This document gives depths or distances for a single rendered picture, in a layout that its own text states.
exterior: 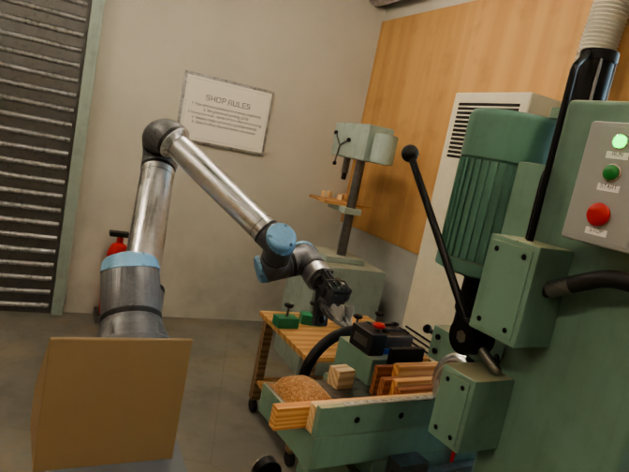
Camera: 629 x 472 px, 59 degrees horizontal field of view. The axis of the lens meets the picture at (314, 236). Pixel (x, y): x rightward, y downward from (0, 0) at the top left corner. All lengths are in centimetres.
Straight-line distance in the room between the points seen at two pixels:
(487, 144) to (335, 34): 331
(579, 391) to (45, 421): 108
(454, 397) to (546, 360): 15
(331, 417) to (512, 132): 58
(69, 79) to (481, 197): 307
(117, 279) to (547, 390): 102
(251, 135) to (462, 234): 307
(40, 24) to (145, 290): 257
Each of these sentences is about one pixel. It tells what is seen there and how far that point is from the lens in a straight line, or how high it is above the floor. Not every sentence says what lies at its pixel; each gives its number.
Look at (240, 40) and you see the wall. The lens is 402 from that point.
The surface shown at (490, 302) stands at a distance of 88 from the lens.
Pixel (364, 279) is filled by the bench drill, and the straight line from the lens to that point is 349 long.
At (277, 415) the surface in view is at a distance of 97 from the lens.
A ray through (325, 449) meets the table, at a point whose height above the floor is 88.
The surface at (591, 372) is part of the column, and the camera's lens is 89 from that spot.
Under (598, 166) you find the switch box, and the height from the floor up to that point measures 142.
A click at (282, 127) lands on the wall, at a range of 411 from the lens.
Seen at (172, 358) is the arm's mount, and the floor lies 82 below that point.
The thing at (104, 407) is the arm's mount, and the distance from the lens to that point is 142.
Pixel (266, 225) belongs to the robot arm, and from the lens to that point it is 166.
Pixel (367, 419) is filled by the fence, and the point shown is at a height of 93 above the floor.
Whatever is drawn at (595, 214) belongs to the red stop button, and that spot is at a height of 136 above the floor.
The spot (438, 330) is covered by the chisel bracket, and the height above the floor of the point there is 106.
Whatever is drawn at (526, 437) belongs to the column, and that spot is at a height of 101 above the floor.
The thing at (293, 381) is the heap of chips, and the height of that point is 93.
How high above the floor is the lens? 137
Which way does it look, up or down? 9 degrees down
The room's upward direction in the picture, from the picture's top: 11 degrees clockwise
